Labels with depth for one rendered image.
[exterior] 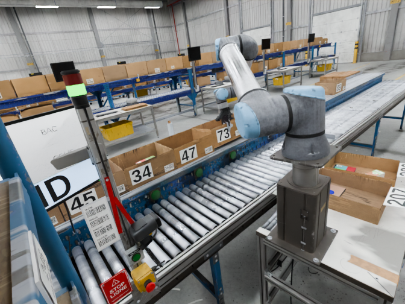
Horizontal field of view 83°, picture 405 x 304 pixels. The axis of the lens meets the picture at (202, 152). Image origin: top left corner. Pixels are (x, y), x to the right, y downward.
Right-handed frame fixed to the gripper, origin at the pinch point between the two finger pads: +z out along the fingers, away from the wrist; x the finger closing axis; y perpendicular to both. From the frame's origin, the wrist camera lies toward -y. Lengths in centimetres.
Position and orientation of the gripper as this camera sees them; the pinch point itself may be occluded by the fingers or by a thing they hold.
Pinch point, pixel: (228, 130)
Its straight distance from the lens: 204.5
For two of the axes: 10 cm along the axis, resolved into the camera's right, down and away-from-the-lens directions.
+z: 3.0, 9.4, 1.8
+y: 7.6, -3.5, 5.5
